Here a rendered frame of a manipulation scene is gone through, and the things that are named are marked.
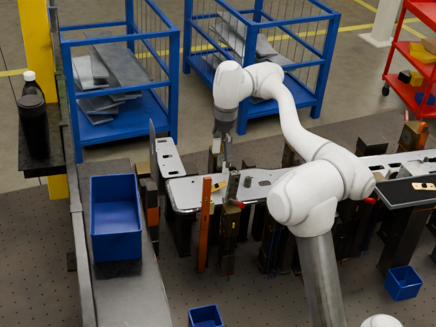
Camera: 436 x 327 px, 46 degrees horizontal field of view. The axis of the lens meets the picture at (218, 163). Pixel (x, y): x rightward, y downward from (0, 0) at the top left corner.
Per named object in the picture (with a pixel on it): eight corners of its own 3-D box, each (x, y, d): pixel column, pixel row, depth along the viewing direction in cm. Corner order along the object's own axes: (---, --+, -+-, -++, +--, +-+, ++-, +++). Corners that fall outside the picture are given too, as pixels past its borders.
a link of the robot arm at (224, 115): (234, 95, 191) (233, 109, 195) (210, 97, 189) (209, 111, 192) (242, 108, 184) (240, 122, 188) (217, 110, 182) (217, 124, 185)
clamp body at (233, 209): (229, 262, 220) (237, 199, 199) (236, 279, 213) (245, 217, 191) (215, 265, 218) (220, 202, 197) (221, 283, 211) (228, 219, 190)
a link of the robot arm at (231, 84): (224, 113, 180) (252, 104, 187) (227, 73, 171) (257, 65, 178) (205, 100, 187) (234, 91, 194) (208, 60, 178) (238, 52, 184)
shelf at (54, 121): (67, 115, 179) (61, 68, 168) (74, 178, 151) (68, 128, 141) (21, 119, 175) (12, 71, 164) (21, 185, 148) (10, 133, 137)
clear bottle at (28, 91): (49, 124, 164) (40, 67, 152) (50, 135, 159) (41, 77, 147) (27, 126, 162) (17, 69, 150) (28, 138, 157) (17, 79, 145)
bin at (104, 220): (136, 199, 198) (135, 172, 190) (143, 258, 174) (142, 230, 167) (92, 202, 195) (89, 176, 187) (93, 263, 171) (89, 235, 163)
